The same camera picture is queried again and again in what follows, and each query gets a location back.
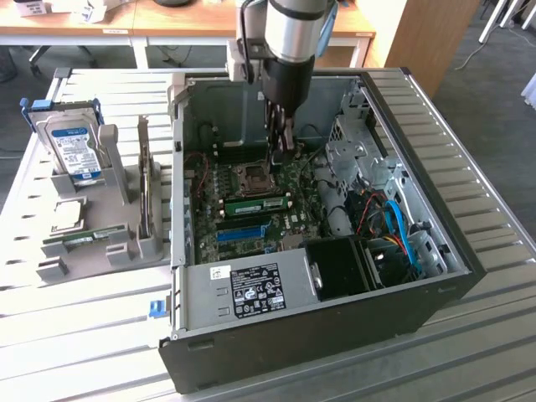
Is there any blue expansion slot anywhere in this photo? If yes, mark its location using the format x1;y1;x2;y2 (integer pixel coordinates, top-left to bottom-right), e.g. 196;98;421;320
216;224;270;245

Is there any grey power supply with label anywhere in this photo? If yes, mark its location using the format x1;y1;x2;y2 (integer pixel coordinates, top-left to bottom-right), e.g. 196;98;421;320
174;248;324;332

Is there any CPU socket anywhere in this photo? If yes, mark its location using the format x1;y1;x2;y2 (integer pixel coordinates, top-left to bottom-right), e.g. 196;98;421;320
233;162;281;198

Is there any black open PC case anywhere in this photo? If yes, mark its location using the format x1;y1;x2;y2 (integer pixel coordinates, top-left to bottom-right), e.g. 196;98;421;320
157;66;489;395

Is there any white table leg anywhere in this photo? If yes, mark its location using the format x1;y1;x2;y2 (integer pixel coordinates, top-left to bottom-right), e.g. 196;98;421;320
477;0;504;44

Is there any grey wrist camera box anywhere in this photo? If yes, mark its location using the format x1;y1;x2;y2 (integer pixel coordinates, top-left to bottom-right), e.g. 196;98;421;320
224;37;269;85

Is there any hard disk with blue label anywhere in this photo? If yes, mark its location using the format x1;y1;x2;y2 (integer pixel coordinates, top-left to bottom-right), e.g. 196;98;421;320
34;106;104;186

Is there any black RAM slot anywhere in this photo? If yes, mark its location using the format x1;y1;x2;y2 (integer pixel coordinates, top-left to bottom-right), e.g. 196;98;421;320
217;211;294;230

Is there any red and black wire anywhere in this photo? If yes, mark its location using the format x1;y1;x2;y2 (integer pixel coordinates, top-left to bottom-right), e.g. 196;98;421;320
183;151;209;198

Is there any green motherboard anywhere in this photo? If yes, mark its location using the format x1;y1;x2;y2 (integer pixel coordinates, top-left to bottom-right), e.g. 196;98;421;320
183;153;334;265

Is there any metal disk bay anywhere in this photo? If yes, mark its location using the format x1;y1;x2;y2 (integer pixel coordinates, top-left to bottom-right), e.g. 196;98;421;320
325;77;450;278

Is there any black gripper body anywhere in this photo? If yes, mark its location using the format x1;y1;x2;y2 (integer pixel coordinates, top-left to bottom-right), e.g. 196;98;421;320
261;54;316;116

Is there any blue disk caddy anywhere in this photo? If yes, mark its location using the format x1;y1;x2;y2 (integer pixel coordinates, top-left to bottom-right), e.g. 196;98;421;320
19;97;106;136

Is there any green RAM stick with label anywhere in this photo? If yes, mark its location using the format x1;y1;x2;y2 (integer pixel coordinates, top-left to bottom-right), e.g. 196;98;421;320
223;193;292;217

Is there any graphics card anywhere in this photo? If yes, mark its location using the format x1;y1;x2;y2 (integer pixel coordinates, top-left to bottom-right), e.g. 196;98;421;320
137;116;155;240

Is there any wooden cabinet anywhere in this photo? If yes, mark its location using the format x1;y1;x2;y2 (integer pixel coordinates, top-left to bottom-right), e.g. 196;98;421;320
384;0;483;98

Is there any blue flat wire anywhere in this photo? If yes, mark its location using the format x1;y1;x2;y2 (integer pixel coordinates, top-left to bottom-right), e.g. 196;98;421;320
384;198;420;276

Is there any silver CPU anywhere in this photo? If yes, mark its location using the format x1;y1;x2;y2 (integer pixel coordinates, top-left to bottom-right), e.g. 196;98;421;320
49;199;88;236

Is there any wooden desk with white frame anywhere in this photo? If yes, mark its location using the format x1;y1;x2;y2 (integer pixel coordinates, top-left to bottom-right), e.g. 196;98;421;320
0;0;378;70

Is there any grey parts rack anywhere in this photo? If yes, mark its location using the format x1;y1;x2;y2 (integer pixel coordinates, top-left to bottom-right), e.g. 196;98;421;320
35;116;173;286

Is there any white cardboard box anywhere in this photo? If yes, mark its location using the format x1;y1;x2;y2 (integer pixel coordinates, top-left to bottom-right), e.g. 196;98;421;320
12;0;59;18

